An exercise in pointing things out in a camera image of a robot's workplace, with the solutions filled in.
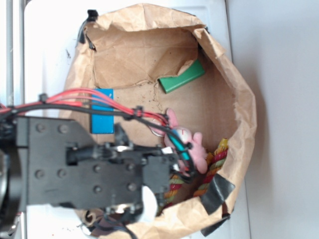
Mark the black white-taped gripper finger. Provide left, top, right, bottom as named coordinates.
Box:
left=141, top=186, right=158, bottom=223

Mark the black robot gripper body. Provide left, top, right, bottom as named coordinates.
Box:
left=15, top=117, right=178, bottom=220

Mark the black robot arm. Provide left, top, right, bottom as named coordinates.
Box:
left=0, top=117, right=178, bottom=230

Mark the blue wooden block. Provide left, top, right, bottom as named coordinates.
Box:
left=91, top=101, right=114, bottom=134

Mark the pink plush bunny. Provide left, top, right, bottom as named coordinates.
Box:
left=150, top=108, right=208, bottom=176

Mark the white plastic tray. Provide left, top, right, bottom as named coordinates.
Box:
left=23, top=0, right=251, bottom=239

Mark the green wooden block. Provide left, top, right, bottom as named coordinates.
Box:
left=159, top=60, right=205, bottom=94

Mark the brown paper bag box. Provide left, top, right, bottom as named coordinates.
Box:
left=65, top=3, right=257, bottom=239

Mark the red black wire bundle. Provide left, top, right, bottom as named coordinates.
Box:
left=0, top=88, right=197, bottom=185

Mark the multicolour rope toy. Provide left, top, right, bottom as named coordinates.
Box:
left=158, top=138, right=228, bottom=215

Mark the aluminium frame rail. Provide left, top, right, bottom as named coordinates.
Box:
left=0, top=0, right=27, bottom=239

